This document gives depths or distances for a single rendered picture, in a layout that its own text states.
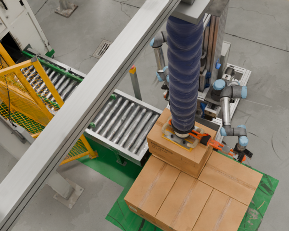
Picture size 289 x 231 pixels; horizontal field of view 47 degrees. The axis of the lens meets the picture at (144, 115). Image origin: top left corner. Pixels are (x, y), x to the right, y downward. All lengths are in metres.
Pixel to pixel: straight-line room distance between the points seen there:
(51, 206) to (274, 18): 4.43
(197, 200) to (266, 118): 1.70
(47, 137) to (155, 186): 2.58
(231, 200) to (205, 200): 0.27
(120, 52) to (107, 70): 0.11
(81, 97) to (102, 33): 4.48
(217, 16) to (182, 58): 0.91
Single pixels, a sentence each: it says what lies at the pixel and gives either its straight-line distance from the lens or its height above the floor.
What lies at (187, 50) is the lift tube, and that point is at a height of 2.50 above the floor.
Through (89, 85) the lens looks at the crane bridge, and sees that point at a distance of 1.41.
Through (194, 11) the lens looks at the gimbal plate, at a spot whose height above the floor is 2.88.
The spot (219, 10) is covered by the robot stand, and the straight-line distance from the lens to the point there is 3.09.
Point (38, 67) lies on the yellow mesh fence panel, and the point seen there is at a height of 2.02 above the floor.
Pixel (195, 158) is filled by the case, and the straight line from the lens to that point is 3.33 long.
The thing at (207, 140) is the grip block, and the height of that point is 1.22.
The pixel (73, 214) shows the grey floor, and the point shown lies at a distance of 4.48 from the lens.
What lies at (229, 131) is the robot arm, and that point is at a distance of 2.96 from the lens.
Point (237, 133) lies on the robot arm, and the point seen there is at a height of 1.53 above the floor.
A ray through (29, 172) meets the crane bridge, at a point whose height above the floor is 3.05.
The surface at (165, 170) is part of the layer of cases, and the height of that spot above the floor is 0.54.
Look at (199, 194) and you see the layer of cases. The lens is 3.77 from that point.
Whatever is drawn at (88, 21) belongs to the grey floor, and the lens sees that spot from 6.09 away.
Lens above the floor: 4.18
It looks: 61 degrees down
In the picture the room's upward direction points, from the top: 12 degrees counter-clockwise
